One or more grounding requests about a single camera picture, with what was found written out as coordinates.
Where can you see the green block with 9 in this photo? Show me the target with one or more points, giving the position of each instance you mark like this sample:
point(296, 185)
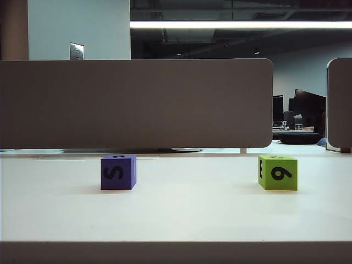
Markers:
point(286, 182)

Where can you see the purple letter block S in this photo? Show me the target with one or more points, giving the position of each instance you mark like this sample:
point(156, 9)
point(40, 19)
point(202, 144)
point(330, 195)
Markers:
point(115, 182)

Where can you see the large grey desk divider panel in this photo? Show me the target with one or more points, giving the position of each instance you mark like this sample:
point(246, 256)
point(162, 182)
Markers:
point(137, 104)

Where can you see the small black computer monitor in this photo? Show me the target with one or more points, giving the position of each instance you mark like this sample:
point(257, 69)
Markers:
point(278, 107)

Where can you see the clear water bottle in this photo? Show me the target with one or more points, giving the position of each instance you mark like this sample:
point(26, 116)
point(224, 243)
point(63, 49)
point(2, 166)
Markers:
point(298, 123)

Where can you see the black round cushion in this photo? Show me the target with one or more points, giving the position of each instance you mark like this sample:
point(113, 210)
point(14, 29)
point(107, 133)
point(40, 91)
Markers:
point(299, 138)

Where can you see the long ceiling light strip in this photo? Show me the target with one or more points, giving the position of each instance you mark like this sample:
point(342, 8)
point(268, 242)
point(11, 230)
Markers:
point(239, 24)

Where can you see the large black computer monitor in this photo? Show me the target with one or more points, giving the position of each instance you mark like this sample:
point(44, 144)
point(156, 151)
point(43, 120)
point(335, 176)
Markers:
point(309, 107)

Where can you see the blue object behind divider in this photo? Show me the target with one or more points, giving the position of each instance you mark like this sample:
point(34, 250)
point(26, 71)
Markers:
point(322, 142)

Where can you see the grey divider panel white edge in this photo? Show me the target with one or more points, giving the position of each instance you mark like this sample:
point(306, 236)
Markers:
point(339, 104)

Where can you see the metal wall plate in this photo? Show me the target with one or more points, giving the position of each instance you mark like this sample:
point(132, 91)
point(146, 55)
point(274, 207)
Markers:
point(76, 51)

